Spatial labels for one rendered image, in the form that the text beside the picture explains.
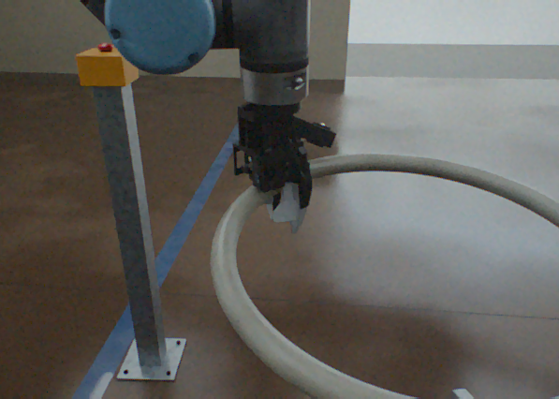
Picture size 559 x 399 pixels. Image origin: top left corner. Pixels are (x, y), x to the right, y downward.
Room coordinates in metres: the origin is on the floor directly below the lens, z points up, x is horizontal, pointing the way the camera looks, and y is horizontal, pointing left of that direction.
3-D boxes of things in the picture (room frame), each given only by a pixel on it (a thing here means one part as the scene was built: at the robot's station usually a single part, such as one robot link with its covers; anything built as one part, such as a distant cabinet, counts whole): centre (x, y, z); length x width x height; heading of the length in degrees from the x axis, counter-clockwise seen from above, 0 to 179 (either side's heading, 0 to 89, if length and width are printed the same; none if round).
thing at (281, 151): (0.64, 0.01, 1.06); 0.09 x 0.08 x 0.12; 129
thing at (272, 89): (0.64, 0.00, 1.14); 0.10 x 0.09 x 0.05; 40
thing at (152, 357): (1.30, 0.45, 0.54); 0.20 x 0.20 x 1.09; 87
